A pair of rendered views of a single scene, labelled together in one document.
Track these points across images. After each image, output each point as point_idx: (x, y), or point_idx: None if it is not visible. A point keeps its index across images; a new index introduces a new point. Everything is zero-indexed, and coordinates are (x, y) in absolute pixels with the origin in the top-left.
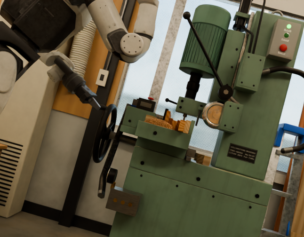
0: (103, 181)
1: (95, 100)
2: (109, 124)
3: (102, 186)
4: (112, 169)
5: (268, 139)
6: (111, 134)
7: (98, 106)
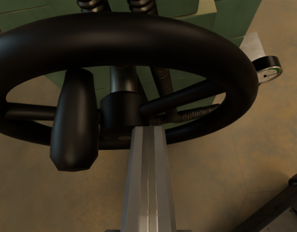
0: (192, 111)
1: (149, 182)
2: (46, 115)
3: (207, 108)
4: (278, 63)
5: None
6: (137, 89)
7: (165, 137)
